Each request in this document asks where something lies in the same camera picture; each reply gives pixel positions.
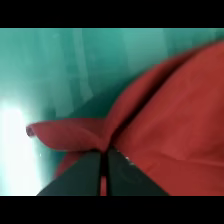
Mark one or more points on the red T-shirt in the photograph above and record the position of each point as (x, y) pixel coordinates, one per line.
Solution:
(173, 126)

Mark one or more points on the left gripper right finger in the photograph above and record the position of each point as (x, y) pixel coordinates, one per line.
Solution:
(130, 181)

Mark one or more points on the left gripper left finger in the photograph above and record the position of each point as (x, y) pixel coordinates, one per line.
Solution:
(80, 180)

